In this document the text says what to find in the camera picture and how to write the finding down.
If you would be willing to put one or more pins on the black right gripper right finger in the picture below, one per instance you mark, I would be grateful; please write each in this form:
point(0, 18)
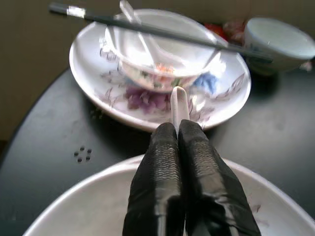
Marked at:
point(211, 191)

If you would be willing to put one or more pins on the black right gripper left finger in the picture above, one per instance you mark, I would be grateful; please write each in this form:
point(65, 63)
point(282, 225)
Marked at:
point(152, 184)

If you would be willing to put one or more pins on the white floral plate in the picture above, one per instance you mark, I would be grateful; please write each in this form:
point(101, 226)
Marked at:
point(110, 98)
point(86, 209)

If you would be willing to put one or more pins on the white ceramic spoon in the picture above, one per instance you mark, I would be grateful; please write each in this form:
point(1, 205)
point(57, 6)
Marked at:
point(178, 105)
point(150, 44)

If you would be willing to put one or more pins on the dark chopstick silver band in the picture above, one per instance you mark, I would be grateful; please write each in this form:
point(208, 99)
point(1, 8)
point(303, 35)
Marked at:
point(147, 25)
point(172, 34)

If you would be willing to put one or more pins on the white bowl pink flowers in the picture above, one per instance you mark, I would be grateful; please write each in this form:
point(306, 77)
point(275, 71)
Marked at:
point(160, 73)

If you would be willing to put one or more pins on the red snack packet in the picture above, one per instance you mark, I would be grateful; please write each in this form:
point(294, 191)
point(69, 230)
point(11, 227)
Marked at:
point(214, 28)

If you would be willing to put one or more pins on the small white bowl blue print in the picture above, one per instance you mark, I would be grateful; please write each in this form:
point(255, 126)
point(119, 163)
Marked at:
point(275, 39)

